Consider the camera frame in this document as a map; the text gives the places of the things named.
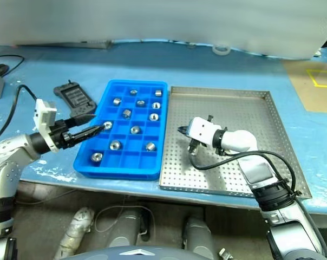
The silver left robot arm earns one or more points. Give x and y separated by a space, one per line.
12 157

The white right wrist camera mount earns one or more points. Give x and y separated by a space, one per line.
204 131

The grey rounded robot torso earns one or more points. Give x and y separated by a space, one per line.
136 253

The blue compartment tray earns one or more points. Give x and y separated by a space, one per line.
112 165

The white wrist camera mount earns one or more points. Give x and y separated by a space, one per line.
204 131
45 113

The dark grey rounded cylinder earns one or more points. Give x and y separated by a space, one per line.
128 227
198 235

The pale wrapped tube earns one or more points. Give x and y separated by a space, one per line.
74 233

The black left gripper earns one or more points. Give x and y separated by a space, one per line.
62 135

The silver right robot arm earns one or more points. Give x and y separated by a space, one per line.
242 140

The perforated steel tray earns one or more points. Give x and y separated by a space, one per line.
234 113

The small metal roller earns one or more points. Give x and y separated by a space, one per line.
116 101
156 105
126 113
140 103
133 92
108 125
96 156
158 93
150 146
135 129
153 116
115 145

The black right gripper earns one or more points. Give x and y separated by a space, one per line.
193 145

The white backdrop panel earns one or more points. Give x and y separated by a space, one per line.
163 21

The brown cardboard mat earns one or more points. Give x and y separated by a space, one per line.
315 100

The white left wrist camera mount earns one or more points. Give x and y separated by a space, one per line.
45 113

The black handheld controller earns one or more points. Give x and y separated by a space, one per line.
74 97

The white tape roll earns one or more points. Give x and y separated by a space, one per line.
221 51

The grey metal bar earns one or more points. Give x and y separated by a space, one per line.
71 44

